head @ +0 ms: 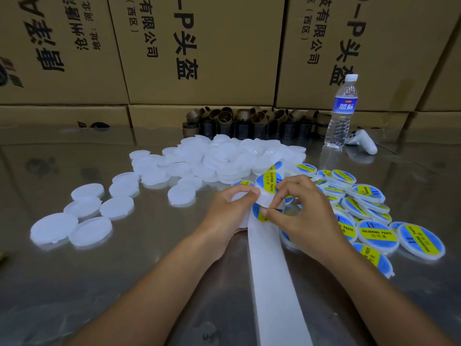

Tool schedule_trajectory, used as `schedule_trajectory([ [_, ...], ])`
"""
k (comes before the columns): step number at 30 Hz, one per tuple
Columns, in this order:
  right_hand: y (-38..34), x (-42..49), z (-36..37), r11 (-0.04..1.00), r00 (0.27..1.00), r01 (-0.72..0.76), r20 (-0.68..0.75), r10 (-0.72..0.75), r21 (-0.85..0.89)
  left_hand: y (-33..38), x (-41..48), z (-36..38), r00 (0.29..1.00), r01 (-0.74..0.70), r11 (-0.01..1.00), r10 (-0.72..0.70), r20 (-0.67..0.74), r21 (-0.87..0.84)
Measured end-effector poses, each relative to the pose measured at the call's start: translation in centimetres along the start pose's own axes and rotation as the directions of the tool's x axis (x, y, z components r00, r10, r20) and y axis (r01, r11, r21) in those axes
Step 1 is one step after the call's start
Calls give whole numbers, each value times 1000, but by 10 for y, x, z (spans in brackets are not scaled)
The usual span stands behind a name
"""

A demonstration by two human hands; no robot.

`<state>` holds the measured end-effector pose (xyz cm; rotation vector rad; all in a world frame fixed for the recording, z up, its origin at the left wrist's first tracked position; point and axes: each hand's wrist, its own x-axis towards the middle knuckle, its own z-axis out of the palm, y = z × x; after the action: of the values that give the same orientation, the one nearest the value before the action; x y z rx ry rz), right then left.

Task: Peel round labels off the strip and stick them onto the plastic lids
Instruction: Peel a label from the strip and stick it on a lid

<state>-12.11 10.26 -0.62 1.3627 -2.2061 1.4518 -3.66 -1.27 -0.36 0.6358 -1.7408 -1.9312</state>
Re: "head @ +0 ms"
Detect person's right forearm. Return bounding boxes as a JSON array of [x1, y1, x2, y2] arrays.
[[330, 245, 458, 346]]

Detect clear plastic water bottle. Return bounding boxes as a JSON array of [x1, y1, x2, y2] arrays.
[[324, 74, 359, 150]]

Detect pile of white plastic lids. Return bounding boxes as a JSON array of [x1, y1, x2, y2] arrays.
[[30, 134, 307, 251]]

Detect sticker roll with backing strip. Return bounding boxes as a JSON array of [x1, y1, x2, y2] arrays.
[[247, 161, 314, 346]]

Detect white handheld controller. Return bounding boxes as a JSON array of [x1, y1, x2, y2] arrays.
[[346, 129, 378, 156]]

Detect person's right hand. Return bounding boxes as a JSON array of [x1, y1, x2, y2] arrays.
[[259, 175, 355, 265]]

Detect person's left forearm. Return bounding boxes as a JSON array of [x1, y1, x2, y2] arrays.
[[65, 237, 216, 346]]

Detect row of dark cardboard tubes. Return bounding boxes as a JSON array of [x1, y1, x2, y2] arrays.
[[182, 107, 328, 140]]

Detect stack of brown cardboard boxes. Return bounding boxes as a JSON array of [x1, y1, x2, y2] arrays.
[[0, 0, 461, 132]]

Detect person's left hand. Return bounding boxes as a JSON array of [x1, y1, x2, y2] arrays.
[[193, 185, 262, 261]]

